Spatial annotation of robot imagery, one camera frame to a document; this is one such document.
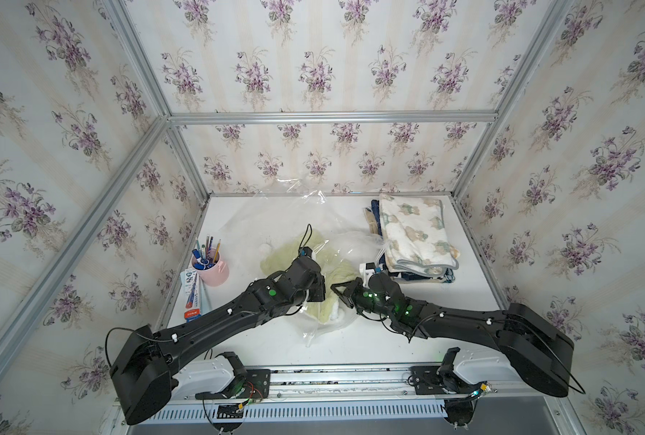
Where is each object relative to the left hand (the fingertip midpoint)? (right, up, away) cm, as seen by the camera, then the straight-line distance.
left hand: (327, 287), depth 78 cm
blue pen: (-41, +6, +8) cm, 42 cm away
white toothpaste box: (-46, -1, +10) cm, 47 cm away
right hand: (+1, 0, -1) cm, 2 cm away
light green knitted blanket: (+2, +5, -2) cm, 6 cm away
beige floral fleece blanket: (+19, +18, +28) cm, 38 cm away
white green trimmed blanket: (+31, +14, +14) cm, 36 cm away
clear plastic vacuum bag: (-21, +17, +29) cm, 39 cm away
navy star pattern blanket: (+39, +1, +10) cm, 41 cm away
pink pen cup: (-37, +2, +9) cm, 38 cm away
